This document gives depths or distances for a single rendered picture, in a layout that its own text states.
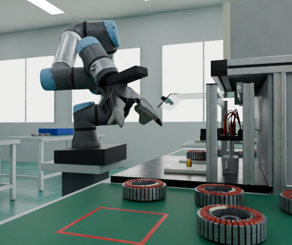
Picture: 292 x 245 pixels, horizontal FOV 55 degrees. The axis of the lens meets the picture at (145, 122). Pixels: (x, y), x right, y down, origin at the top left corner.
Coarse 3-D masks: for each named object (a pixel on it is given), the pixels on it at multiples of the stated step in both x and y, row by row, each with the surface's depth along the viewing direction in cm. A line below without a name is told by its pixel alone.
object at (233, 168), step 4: (224, 156) 99; (228, 156) 98; (232, 156) 98; (236, 156) 99; (224, 160) 96; (228, 160) 95; (232, 160) 95; (236, 160) 94; (224, 164) 95; (232, 164) 95; (236, 164) 94; (224, 168) 95; (232, 168) 95; (236, 168) 94; (224, 172) 95; (228, 172) 95; (232, 172) 95; (236, 172) 94
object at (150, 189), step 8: (128, 184) 70; (136, 184) 75; (144, 184) 76; (152, 184) 70; (160, 184) 70; (128, 192) 68; (136, 192) 67; (144, 192) 68; (152, 192) 68; (160, 192) 68; (136, 200) 68; (152, 200) 68
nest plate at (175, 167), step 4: (172, 164) 108; (176, 164) 108; (180, 164) 108; (184, 164) 108; (192, 164) 108; (196, 164) 108; (200, 164) 108; (204, 164) 108; (164, 168) 99; (168, 168) 99; (172, 168) 99; (176, 168) 99; (180, 168) 99; (184, 168) 99; (188, 168) 99; (192, 168) 99; (196, 168) 99; (200, 168) 99; (204, 168) 99; (172, 172) 97; (176, 172) 97; (180, 172) 97; (184, 172) 96; (188, 172) 96; (192, 172) 95; (196, 172) 95; (200, 172) 94; (204, 172) 94
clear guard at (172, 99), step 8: (168, 96) 118; (176, 96) 126; (184, 96) 126; (192, 96) 126; (200, 96) 126; (224, 96) 126; (232, 96) 126; (160, 104) 119; (168, 104) 127; (176, 104) 140
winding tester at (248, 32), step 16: (256, 0) 86; (272, 0) 85; (288, 0) 83; (224, 16) 89; (240, 16) 88; (256, 16) 86; (272, 16) 85; (288, 16) 83; (224, 32) 89; (240, 32) 88; (256, 32) 86; (272, 32) 85; (288, 32) 83; (224, 48) 89; (240, 48) 88; (256, 48) 86; (272, 48) 85; (288, 48) 83
